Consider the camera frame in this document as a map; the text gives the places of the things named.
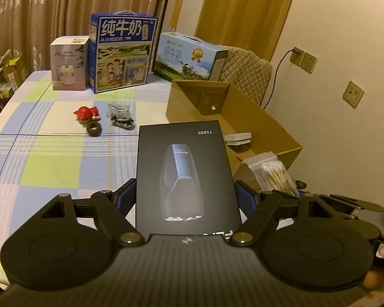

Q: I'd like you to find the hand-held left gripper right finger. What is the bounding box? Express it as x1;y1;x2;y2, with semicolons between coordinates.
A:
230;180;330;247

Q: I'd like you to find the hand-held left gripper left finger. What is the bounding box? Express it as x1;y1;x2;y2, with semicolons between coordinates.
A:
40;179;146;248

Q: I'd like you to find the cotton swab bag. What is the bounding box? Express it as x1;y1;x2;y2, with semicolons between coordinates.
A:
244;151;300;198

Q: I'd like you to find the black shaver box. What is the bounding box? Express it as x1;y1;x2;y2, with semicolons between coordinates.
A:
136;120;243;235

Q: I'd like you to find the black foam ring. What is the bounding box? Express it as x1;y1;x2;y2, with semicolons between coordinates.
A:
87;122;103;137

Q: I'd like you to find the clear bag of black parts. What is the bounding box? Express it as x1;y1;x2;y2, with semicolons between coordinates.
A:
106;103;136;129

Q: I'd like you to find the red toy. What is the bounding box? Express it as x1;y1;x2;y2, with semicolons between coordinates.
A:
73;105;102;125

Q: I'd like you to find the brown cardboard box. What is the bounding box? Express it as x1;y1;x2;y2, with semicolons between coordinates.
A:
166;79;303;195

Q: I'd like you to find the plaid checked cloth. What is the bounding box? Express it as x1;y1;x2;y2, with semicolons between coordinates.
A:
0;69;244;290

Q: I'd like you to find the quilted chair cover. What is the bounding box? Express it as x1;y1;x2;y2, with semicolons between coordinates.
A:
219;46;273;106

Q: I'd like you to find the dark blue milk carton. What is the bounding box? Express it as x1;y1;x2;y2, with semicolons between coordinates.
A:
89;11;159;94

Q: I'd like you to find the white humidifier box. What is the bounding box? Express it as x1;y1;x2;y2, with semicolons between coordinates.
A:
50;36;90;92

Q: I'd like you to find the light blue milk carton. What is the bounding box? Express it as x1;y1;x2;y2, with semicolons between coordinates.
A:
154;32;230;82

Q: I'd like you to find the crumpled clear plastic bag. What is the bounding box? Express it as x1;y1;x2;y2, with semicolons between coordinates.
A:
0;49;16;99

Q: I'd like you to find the small cardboard box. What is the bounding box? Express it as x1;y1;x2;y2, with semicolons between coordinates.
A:
2;56;24;84

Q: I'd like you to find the light wooden slat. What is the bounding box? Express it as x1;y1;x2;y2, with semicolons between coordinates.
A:
170;0;184;33

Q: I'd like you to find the brown patterned curtain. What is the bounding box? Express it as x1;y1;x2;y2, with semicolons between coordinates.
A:
0;0;175;71

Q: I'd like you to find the beige wall socket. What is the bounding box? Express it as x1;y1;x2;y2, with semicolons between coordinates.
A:
299;53;317;74
342;81;365;109

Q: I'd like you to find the grey charger cable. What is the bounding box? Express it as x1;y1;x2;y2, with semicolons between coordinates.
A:
263;48;303;109

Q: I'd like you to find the wall socket with plug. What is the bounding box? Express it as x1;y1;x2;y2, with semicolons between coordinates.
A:
290;47;305;66

